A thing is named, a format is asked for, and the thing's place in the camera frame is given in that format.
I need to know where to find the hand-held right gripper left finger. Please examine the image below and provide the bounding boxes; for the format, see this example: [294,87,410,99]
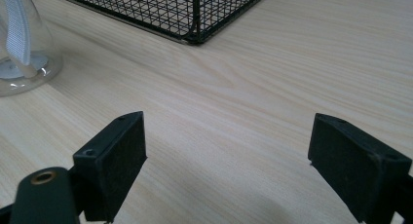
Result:
[72,110,148,224]

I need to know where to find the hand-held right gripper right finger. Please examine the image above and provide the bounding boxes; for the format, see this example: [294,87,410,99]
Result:
[307,112,413,224]

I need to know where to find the clear glass flask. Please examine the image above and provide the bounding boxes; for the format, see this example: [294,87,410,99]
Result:
[0,0,64,97]

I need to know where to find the white mesh strip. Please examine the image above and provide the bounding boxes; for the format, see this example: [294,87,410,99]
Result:
[0,0,32,66]

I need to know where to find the black wire mesh basket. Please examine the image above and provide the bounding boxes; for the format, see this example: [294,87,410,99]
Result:
[43,0,271,46]

